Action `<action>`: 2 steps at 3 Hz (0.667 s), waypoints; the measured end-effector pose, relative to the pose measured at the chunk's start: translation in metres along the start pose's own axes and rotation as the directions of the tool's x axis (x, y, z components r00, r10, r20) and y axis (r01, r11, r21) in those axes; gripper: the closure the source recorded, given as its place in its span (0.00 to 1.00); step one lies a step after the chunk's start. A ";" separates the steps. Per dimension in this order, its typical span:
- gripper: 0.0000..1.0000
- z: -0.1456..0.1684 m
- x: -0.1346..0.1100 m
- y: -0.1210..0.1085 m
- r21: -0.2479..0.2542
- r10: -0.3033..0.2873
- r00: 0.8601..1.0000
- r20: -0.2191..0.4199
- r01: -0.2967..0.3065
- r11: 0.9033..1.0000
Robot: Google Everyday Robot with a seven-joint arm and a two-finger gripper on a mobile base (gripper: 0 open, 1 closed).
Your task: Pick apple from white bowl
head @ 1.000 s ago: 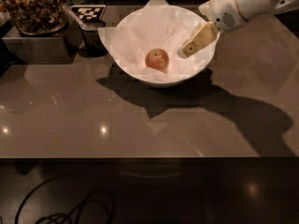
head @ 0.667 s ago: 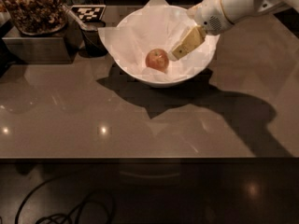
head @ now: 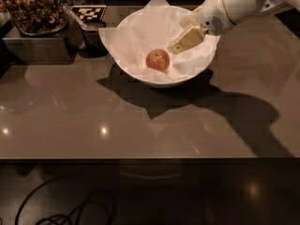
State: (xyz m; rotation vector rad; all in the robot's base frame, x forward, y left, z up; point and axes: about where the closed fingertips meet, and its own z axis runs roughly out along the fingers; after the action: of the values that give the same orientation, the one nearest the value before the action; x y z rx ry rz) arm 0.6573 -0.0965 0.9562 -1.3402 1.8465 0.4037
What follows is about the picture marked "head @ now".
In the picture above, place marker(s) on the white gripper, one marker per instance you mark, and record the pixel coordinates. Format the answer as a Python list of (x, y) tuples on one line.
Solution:
[(210, 13)]

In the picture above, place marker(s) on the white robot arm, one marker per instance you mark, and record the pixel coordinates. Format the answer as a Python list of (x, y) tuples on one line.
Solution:
[(240, 10)]

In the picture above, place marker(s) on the red apple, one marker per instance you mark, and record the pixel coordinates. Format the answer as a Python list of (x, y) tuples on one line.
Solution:
[(158, 59)]

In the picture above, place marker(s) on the white bowl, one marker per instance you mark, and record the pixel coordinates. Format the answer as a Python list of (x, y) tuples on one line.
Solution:
[(162, 78)]

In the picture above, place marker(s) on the white paper liner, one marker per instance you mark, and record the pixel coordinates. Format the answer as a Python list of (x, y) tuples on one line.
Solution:
[(134, 38)]

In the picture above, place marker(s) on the white utensil in cup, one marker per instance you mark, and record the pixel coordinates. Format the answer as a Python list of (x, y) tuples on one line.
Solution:
[(70, 13)]

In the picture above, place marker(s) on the black white marker tag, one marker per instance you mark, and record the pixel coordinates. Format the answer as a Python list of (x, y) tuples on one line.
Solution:
[(89, 14)]

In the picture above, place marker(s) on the dark metal box stand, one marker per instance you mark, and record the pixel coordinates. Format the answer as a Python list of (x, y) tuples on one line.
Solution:
[(57, 49)]

